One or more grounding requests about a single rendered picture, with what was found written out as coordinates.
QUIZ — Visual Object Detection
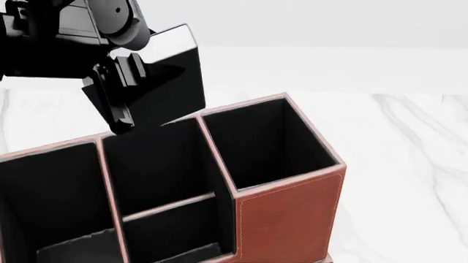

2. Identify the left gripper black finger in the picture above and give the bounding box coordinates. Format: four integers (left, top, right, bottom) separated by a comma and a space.
92, 64, 137, 135
114, 53, 148, 88

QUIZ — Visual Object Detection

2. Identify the black glossy rectangular box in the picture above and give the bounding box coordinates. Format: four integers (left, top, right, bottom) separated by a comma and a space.
80, 23, 208, 130

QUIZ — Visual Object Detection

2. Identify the brown leather compartment caddy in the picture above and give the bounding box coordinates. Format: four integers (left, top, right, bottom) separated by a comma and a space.
0, 92, 347, 263

